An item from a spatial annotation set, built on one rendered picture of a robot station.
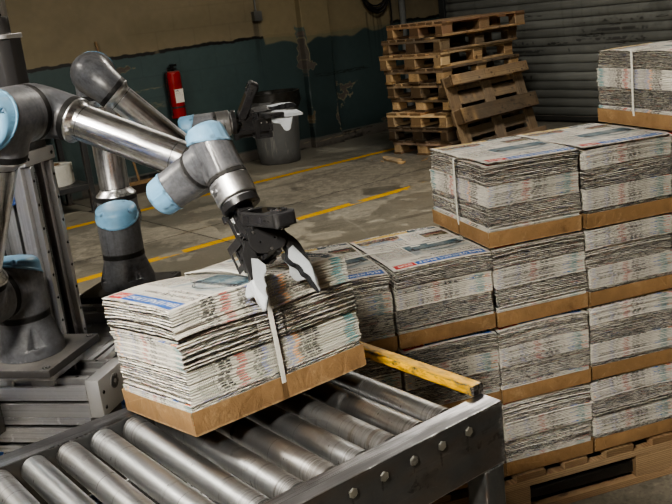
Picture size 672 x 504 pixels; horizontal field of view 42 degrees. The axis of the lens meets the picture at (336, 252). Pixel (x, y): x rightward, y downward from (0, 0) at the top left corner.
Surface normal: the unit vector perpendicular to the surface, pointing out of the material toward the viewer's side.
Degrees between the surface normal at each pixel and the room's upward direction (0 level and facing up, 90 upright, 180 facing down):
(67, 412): 90
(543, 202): 90
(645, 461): 90
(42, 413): 90
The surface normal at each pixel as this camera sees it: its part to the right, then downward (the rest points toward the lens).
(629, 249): 0.29, 0.22
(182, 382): -0.78, 0.25
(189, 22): 0.62, 0.14
